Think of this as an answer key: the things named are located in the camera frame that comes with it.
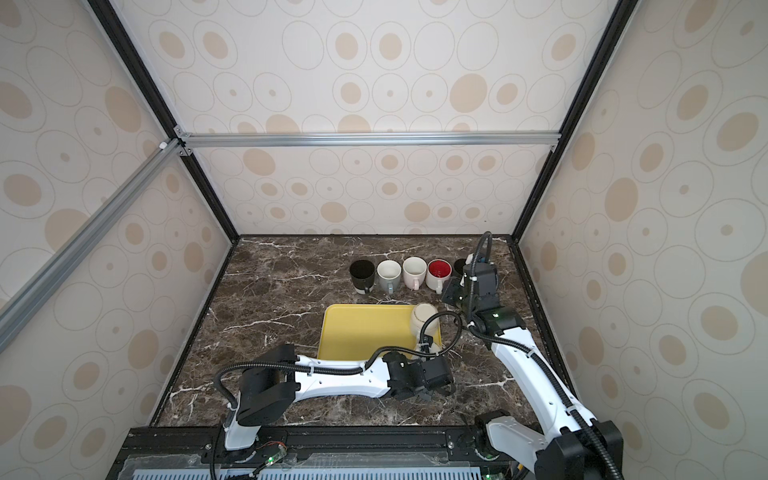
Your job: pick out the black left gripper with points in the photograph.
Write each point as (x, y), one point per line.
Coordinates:
(427, 394)

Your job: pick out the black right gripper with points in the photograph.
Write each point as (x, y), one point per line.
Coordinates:
(451, 290)

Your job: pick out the black mug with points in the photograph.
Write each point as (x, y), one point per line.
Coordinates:
(459, 267)

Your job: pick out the white mug red inside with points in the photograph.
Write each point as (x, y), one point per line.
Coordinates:
(439, 272)

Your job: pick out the pink mug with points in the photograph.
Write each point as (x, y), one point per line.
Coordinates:
(414, 271)

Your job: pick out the grey mug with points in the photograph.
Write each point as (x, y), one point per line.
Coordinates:
(389, 276)

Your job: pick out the black-green mug white base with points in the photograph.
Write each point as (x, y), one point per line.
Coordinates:
(362, 273)

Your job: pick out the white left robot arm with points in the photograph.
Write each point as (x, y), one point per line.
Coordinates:
(258, 392)

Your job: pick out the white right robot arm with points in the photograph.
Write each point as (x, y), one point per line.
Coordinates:
(540, 384)

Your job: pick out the speckled beige mug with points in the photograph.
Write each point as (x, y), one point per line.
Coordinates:
(419, 316)

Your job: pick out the yellow plastic tray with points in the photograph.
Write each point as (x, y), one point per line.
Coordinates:
(354, 331)

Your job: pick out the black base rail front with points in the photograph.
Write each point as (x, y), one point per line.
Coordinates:
(290, 452)

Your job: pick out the black corner frame post right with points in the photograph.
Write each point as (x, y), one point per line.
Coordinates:
(606, 46)

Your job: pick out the black corner frame post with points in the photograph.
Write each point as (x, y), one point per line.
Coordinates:
(118, 36)
(606, 46)

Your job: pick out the horizontal aluminium rail back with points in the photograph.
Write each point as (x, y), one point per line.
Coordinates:
(389, 139)

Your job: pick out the diagonal aluminium rail left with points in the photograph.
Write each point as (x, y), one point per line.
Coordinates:
(25, 304)

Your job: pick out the black corner frame post left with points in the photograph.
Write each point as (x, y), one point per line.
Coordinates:
(118, 36)

